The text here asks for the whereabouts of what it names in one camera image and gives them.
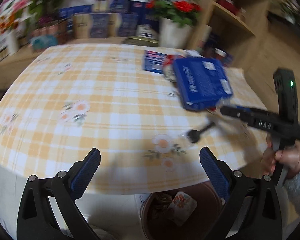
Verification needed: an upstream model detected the large blue cardboard box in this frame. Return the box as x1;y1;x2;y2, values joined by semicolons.
173;57;233;112

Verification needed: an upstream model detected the brown round trash bin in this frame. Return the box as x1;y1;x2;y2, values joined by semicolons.
140;181;223;239

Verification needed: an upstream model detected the right hand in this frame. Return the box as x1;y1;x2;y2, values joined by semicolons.
262;137;300;179

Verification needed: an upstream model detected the black plastic fork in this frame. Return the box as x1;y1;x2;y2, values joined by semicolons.
186;121;216;144

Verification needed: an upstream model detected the wooden shelf unit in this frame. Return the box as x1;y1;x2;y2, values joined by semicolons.
187;0;270;70

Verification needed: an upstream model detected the crushed red soda can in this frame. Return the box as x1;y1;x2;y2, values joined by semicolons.
162;55;177;83

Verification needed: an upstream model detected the yellow plaid floral tablecloth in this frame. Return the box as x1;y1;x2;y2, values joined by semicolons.
0;44;266;194

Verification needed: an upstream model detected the small blue playing card box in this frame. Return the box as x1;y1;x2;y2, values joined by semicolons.
143;50;166;74

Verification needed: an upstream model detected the white flower vase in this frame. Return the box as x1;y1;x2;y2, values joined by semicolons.
159;18;192;49

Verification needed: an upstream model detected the red rose bouquet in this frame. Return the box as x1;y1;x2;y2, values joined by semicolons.
146;0;202;27

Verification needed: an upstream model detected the blue white milk box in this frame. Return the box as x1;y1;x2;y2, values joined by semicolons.
136;24;158;40

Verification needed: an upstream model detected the dark patterned tray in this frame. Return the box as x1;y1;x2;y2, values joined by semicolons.
123;36;159;47

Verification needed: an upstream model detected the pink artificial flower plant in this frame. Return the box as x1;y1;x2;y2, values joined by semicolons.
0;0;73;36

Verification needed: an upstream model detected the blue gold gift box lower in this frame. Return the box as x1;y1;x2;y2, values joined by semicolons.
72;12;122;39

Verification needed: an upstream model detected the blue gold gift box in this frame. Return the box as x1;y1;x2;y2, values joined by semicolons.
92;0;129;13
72;12;122;39

